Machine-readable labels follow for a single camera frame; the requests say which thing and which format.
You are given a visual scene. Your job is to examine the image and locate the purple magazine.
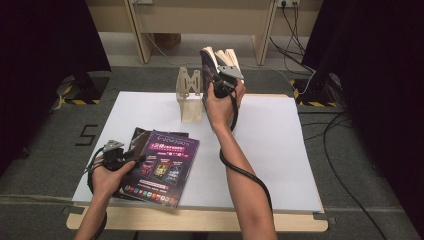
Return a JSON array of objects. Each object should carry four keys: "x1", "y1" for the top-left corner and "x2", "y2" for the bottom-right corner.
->
[
  {"x1": 199, "y1": 46, "x2": 222, "y2": 103},
  {"x1": 117, "y1": 129, "x2": 201, "y2": 209}
]

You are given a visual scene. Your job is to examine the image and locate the dark brown magazine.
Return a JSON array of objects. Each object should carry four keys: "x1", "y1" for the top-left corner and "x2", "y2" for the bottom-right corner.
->
[{"x1": 112, "y1": 126, "x2": 190, "y2": 201}]

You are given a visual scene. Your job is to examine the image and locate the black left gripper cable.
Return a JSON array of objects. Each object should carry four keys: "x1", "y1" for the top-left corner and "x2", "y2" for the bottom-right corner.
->
[{"x1": 85, "y1": 145, "x2": 109, "y2": 240}]

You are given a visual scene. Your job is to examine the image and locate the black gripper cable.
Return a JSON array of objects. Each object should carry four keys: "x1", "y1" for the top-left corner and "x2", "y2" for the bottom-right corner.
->
[
  {"x1": 85, "y1": 145, "x2": 109, "y2": 240},
  {"x1": 218, "y1": 89, "x2": 275, "y2": 214}
]

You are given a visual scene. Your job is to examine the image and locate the black curtain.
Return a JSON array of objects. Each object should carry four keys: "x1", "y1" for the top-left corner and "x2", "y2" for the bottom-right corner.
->
[
  {"x1": 301, "y1": 0, "x2": 424, "y2": 231},
  {"x1": 0, "y1": 0, "x2": 112, "y2": 176}
]

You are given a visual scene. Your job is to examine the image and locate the brown cardboard box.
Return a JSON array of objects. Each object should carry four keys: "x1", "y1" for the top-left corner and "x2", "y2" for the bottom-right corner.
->
[{"x1": 153, "y1": 32, "x2": 183, "y2": 50}]

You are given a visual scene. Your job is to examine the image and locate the person's right hand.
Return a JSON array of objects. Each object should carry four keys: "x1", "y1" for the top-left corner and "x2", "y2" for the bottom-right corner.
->
[{"x1": 203, "y1": 78, "x2": 247, "y2": 132}]

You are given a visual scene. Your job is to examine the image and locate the black floor cable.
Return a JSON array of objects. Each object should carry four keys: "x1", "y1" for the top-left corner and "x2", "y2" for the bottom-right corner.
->
[{"x1": 298, "y1": 111, "x2": 389, "y2": 240}]

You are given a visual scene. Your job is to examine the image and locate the white book with colourful pictures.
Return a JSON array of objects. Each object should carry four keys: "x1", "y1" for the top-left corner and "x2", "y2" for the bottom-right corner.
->
[{"x1": 214, "y1": 47, "x2": 245, "y2": 85}]

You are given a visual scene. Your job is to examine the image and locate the black wall cables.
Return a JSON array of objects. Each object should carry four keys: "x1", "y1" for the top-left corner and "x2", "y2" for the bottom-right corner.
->
[{"x1": 269, "y1": 0, "x2": 317, "y2": 75}]

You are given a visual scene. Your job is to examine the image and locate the beige expandable book rack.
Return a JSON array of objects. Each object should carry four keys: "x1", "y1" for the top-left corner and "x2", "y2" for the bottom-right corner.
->
[{"x1": 175, "y1": 66, "x2": 206, "y2": 124}]

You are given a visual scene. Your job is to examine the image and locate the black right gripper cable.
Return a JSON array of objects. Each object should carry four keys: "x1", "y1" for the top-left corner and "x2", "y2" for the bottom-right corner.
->
[{"x1": 218, "y1": 89, "x2": 275, "y2": 214}]

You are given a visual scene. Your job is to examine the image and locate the beige wooden desk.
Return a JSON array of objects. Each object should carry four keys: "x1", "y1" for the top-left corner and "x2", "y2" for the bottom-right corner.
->
[{"x1": 84, "y1": 0, "x2": 324, "y2": 67}]

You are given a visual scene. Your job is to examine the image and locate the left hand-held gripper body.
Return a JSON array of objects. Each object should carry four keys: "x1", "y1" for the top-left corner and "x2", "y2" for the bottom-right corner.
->
[{"x1": 101, "y1": 139, "x2": 135, "y2": 173}]

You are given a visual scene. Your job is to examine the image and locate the white board sheet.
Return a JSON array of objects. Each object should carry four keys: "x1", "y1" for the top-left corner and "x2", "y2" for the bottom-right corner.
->
[{"x1": 71, "y1": 91, "x2": 324, "y2": 214}]

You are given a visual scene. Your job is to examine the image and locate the stand base with striped tape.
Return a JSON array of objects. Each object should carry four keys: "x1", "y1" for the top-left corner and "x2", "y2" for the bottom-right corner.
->
[
  {"x1": 53, "y1": 71, "x2": 111, "y2": 107},
  {"x1": 289, "y1": 77, "x2": 338, "y2": 108}
]

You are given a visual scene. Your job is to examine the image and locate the person's left hand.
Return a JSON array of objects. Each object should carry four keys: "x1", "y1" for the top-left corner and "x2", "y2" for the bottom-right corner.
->
[{"x1": 91, "y1": 156, "x2": 138, "y2": 202}]

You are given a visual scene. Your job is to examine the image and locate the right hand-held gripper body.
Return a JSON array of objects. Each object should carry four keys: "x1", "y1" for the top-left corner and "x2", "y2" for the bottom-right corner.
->
[{"x1": 213, "y1": 64, "x2": 245, "y2": 100}]

